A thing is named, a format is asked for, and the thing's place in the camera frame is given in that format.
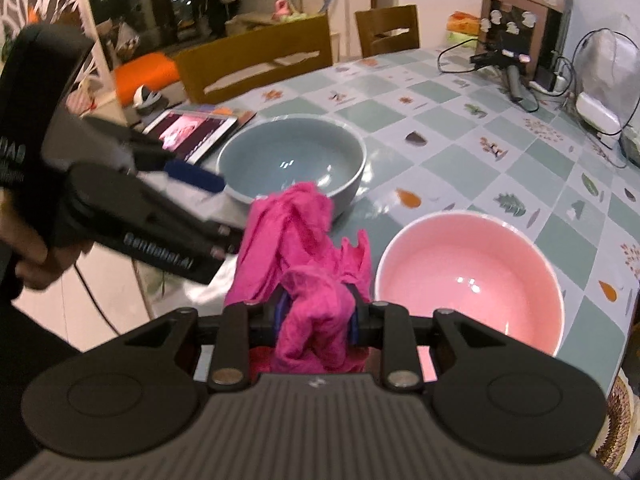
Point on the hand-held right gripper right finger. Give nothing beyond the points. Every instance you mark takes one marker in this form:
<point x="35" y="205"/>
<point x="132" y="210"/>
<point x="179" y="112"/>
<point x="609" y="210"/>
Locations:
<point x="354" y="325"/>

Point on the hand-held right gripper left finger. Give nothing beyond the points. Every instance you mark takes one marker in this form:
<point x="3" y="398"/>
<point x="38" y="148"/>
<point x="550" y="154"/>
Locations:
<point x="281" y="320"/>

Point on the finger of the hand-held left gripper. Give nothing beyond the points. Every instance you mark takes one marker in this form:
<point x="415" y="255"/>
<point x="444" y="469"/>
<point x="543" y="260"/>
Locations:
<point x="200" y="232"/>
<point x="195" y="176"/>

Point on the pink cloth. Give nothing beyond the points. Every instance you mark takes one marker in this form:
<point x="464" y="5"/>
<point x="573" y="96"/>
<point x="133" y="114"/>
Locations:
<point x="300" y="260"/>

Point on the grey bowl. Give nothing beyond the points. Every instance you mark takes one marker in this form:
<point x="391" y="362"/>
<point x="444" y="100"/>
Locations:
<point x="280" y="155"/>

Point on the pink bowl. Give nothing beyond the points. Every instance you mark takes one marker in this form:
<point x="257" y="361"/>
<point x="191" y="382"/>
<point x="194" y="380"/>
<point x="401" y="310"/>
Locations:
<point x="465" y="270"/>

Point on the person's left hand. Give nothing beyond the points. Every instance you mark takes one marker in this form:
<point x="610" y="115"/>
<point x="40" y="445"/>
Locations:
<point x="35" y="275"/>

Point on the tablet with lit screen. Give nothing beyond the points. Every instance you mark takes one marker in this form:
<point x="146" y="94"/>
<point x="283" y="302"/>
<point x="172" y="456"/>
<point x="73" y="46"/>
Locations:
<point x="190" y="132"/>

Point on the brown book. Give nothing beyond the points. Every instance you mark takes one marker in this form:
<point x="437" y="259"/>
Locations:
<point x="245" y="117"/>

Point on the white and black object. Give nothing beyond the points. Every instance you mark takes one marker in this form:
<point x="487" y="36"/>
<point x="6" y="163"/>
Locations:
<point x="147" y="97"/>

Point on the orange cushion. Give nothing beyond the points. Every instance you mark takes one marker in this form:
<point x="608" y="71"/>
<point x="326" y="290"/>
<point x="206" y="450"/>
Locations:
<point x="145" y="72"/>

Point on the wooden chair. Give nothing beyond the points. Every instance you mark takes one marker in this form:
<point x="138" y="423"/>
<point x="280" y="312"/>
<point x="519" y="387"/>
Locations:
<point x="385" y="22"/>
<point x="250" y="55"/>

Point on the dark display cabinet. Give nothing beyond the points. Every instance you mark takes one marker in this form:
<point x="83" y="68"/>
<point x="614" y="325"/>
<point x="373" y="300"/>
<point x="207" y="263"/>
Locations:
<point x="125" y="0"/>

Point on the pink toy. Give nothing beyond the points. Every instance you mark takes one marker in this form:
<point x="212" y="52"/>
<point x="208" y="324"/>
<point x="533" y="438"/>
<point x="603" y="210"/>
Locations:
<point x="281" y="10"/>

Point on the person's dark clothing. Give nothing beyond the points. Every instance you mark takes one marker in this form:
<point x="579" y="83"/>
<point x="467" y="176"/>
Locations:
<point x="25" y="360"/>

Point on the woven mat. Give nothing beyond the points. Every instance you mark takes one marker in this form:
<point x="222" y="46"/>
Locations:
<point x="617" y="420"/>

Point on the green tissue pack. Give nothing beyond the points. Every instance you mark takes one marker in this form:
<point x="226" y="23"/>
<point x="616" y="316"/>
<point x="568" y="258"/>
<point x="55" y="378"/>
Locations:
<point x="460" y="39"/>

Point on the black power adapter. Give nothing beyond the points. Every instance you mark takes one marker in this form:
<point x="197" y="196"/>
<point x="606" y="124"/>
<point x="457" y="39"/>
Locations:
<point x="544" y="80"/>

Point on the white power strip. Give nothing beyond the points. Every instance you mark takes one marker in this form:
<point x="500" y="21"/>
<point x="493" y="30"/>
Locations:
<point x="560" y="85"/>

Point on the white device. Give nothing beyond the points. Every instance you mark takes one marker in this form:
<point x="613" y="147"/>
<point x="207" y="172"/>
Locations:
<point x="597" y="112"/>

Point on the dark phone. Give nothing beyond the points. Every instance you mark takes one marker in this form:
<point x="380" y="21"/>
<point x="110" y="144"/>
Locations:
<point x="631" y="152"/>

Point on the cardboard box with stickers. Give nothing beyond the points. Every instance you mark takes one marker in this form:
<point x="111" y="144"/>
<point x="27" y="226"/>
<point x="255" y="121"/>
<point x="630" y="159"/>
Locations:
<point x="530" y="40"/>

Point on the clear plastic bag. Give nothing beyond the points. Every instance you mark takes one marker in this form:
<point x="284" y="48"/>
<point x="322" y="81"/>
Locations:
<point x="612" y="60"/>

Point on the black camera on tripod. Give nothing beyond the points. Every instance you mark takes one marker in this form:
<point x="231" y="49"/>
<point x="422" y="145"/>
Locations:
<point x="515" y="85"/>

